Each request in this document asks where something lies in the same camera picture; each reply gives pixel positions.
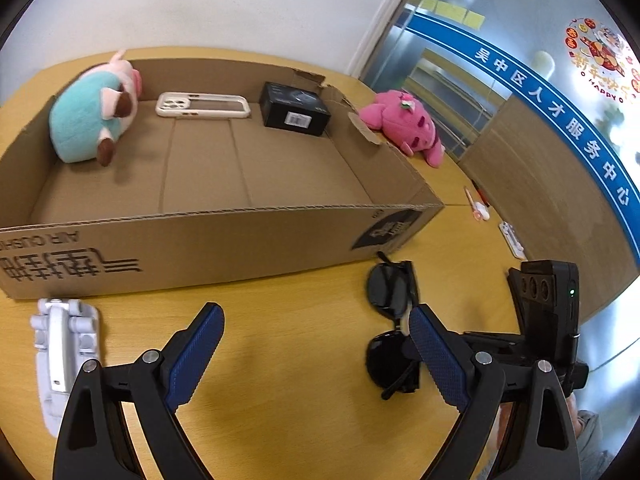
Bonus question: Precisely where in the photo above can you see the blue banner strip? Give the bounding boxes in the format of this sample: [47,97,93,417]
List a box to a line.
[404,10,640,241]

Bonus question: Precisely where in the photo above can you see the black sunglasses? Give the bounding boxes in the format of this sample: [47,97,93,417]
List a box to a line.
[366,252,426,401]

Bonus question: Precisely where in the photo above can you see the white phone case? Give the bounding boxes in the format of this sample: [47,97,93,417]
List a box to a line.
[155,91,251,120]

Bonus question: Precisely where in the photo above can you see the cardboard box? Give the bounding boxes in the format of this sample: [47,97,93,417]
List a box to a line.
[0,57,446,301]

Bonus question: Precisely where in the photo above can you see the black product box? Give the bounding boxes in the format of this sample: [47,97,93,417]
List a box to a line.
[259,81,332,137]

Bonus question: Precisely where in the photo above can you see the white folding phone stand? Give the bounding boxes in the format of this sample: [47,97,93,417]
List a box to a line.
[29,297,103,438]

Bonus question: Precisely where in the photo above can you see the wooden panel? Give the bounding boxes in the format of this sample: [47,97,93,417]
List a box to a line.
[457,95,626,321]

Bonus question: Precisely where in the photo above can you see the small white plastic device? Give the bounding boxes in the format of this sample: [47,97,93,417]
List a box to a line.
[499,221,526,256]

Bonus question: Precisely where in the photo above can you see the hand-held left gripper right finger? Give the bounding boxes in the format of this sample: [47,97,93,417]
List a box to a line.
[407,303,583,480]

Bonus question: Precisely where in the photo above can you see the round festive window sticker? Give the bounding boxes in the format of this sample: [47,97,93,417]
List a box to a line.
[565,16,640,103]

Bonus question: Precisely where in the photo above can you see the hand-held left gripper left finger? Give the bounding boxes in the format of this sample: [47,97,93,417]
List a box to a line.
[52,301,226,480]

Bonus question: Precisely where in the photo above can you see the pink plush toy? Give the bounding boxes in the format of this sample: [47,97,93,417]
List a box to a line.
[357,89,447,168]

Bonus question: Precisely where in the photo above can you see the wooden desktop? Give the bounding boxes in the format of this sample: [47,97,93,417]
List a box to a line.
[0,47,586,480]

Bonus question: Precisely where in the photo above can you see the pink and white pen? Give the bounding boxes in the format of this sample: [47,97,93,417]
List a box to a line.
[463,186,488,221]

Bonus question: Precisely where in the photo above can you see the row of yellow sticky notes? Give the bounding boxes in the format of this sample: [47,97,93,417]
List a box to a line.
[420,0,485,31]

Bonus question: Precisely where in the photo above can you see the person's right forearm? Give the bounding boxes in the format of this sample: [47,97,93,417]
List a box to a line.
[566,395,618,480]

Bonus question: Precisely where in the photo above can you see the teal and pink plush pig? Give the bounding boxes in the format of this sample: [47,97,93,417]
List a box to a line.
[48,49,145,167]

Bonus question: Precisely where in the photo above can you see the glass door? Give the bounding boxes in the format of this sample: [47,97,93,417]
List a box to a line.
[357,0,640,321]

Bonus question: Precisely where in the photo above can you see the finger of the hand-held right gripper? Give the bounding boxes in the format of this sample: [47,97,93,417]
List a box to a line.
[462,330,526,367]

